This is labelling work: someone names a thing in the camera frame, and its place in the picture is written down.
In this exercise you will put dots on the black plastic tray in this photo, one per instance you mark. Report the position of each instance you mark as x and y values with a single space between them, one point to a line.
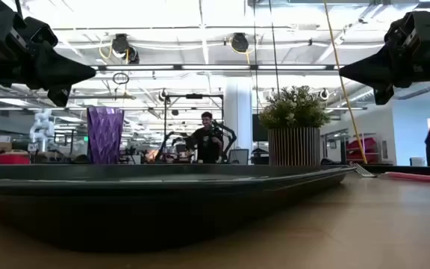
144 209

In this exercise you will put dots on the person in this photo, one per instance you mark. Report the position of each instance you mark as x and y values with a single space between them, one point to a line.
207 143

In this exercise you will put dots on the black background robot arm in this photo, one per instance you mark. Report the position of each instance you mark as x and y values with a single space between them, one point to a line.
161 147
233 135

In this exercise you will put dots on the red seat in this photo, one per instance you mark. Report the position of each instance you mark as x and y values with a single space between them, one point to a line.
370 146

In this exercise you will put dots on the potted plant in ribbed pot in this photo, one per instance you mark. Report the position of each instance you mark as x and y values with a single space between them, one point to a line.
293 145

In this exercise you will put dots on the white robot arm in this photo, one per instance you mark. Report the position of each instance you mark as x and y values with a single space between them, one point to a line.
42 127

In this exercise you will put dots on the black background rig frame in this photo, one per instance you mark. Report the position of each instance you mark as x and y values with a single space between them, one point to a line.
194 96

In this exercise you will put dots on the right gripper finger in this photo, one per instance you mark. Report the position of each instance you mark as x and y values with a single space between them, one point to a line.
375 65
375 82

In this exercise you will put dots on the purple faceted cup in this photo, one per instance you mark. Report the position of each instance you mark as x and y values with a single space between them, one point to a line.
105 134

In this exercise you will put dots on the black monitor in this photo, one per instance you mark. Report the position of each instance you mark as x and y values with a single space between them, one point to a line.
260 129

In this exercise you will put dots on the white bucket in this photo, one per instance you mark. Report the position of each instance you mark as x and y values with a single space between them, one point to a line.
417 161

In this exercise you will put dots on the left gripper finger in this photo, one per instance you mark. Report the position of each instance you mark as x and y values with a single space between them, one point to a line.
62 82
58 65

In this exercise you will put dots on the long light strip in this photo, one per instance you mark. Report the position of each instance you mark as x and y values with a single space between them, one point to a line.
215 67

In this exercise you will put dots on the red box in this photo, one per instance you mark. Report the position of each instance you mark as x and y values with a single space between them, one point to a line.
13 158

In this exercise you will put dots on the black metal table frame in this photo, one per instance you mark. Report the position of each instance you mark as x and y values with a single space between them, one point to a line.
401 169

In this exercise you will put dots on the white column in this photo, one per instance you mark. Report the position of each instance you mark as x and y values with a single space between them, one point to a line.
237 112

